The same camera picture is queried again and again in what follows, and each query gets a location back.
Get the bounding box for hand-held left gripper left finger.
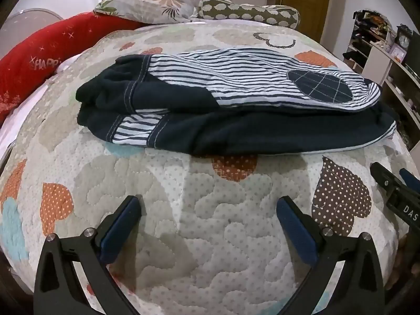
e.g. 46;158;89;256
33;195;145;315

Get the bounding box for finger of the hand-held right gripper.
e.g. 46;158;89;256
370;162;400;204
399;168;420;193

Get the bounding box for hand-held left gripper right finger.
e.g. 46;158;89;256
276;196;386;315

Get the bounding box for navy striped pants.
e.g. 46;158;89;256
75;46;397;157

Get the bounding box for heart patchwork quilt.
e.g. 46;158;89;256
0;20;414;315

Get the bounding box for beige shelf unit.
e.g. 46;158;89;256
343;10;420;151

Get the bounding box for black table clock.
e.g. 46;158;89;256
395;24;413;48

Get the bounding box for white bed sheet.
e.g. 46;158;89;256
0;54;82;161

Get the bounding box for long red printed pillow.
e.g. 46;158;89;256
0;12;142;127

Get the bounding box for olive shell print bolster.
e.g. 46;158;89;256
198;0;301;28

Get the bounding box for grey floral pillow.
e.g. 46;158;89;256
93;0;206;23

